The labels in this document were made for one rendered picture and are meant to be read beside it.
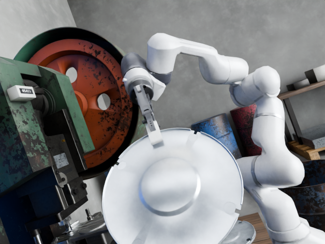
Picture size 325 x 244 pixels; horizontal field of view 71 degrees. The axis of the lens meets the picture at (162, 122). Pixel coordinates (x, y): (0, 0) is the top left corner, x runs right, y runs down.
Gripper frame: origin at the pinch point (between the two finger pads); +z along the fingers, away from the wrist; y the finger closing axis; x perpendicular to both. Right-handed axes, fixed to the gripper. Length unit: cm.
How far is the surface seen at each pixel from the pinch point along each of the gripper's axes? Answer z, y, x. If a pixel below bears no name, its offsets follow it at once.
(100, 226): -1, -39, -32
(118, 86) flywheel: -63, -25, -12
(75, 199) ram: -11, -31, -38
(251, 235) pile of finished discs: 6, -92, 26
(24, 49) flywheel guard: -96, -3, -54
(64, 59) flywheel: -89, -12, -36
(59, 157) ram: -26, -22, -40
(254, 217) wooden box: -5, -105, 35
